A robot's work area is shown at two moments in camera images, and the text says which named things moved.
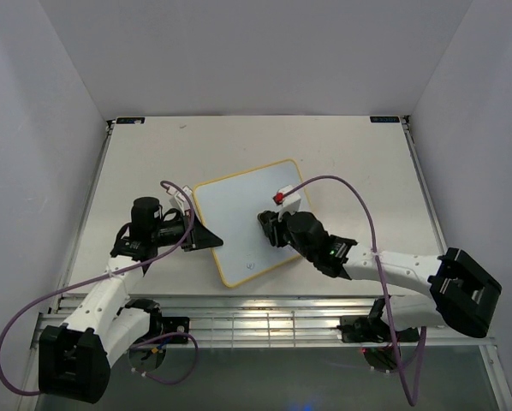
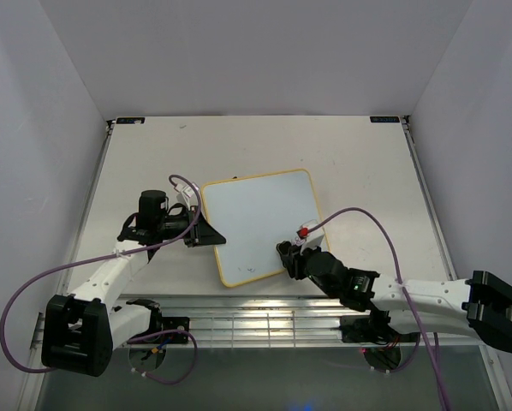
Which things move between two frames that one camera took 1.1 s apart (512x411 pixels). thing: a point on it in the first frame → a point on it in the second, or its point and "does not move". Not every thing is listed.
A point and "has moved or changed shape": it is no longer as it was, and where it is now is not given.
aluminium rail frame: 270,319 does not move
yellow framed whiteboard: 229,207 has moved or changed shape
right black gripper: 273,229 → 294,260
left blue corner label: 131,121 does not move
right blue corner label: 384,119 does not move
